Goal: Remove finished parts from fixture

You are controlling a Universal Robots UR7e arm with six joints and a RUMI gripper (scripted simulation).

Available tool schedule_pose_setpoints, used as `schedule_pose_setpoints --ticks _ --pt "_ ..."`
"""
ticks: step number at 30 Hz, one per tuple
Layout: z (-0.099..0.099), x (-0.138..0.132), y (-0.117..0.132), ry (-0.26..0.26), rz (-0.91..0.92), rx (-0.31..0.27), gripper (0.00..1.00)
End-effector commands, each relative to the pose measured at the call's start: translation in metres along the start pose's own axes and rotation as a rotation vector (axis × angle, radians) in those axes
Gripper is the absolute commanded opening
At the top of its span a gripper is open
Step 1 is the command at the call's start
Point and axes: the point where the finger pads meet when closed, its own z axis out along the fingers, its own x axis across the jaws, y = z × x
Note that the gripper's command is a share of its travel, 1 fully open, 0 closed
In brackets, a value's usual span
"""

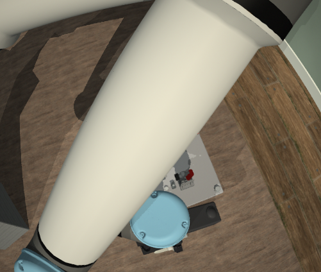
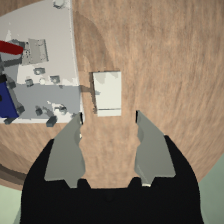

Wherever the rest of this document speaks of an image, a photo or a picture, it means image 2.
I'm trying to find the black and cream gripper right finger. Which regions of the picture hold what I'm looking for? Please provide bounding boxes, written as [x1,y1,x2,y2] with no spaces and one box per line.
[134,110,204,224]

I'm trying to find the grey fixture plate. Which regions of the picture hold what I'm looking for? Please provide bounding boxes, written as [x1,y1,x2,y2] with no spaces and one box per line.
[0,0,85,123]

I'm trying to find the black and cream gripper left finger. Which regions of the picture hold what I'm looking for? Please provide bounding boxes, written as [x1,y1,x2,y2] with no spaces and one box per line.
[19,112,86,224]

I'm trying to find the blue flat plate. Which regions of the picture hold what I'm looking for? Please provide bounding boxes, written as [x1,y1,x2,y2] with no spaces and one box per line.
[0,80,22,118]

